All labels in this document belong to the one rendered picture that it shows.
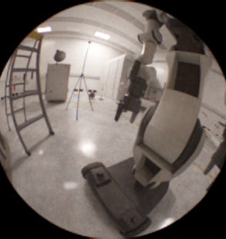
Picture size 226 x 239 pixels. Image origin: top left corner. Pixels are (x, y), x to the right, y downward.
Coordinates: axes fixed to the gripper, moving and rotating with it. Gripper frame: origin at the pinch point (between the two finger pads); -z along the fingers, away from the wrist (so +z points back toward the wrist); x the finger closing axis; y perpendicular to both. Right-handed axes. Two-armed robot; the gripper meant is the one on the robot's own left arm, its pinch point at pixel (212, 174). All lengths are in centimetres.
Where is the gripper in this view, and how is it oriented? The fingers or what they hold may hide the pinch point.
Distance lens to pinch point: 34.1
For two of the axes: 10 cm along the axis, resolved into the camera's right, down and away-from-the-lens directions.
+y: 5.2, 4.0, -7.5
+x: -7.8, -1.2, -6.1
